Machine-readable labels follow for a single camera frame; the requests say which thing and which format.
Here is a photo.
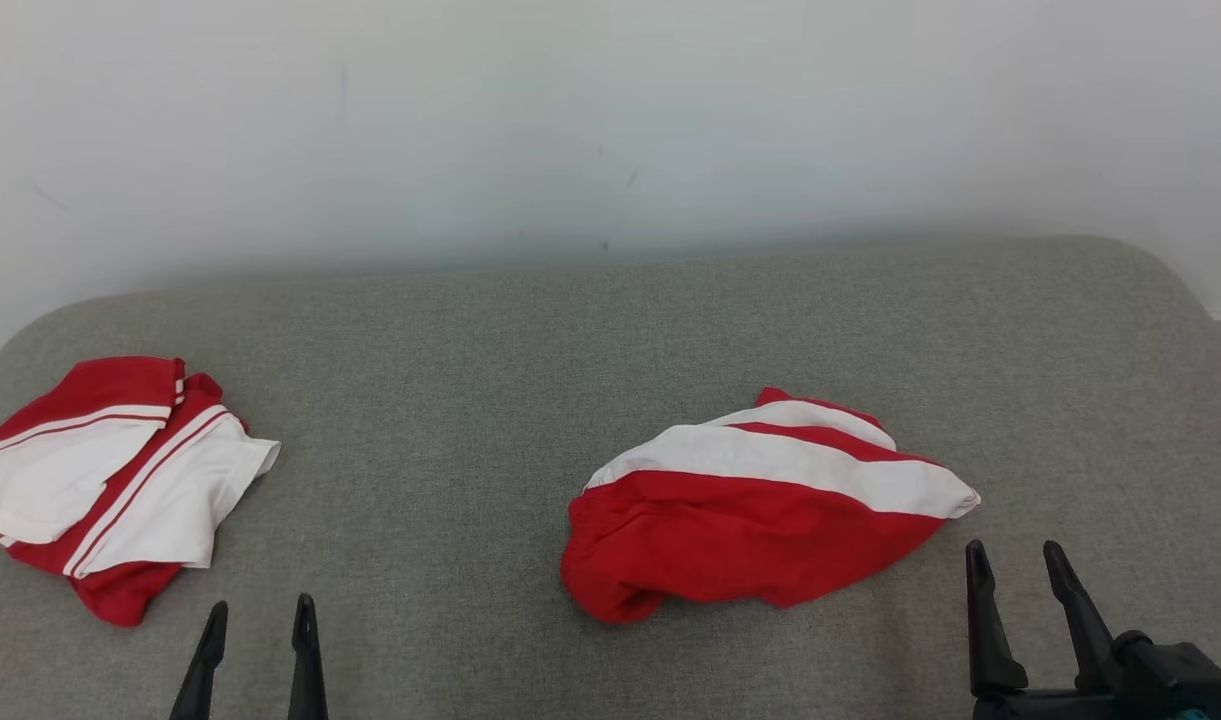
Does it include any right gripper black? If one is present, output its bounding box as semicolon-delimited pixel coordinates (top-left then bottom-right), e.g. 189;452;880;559
965;540;1221;720

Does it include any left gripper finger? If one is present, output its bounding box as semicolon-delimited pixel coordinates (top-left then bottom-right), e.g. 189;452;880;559
288;593;329;720
168;601;229;720

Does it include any red white basketball jersey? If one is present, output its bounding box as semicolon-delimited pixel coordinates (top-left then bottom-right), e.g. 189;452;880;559
0;356;281;628

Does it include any red shorts white band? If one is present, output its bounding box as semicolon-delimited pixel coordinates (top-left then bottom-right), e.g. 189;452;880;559
560;387;981;625

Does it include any grey fabric sofa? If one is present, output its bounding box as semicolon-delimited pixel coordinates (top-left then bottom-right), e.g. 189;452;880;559
0;235;1221;720

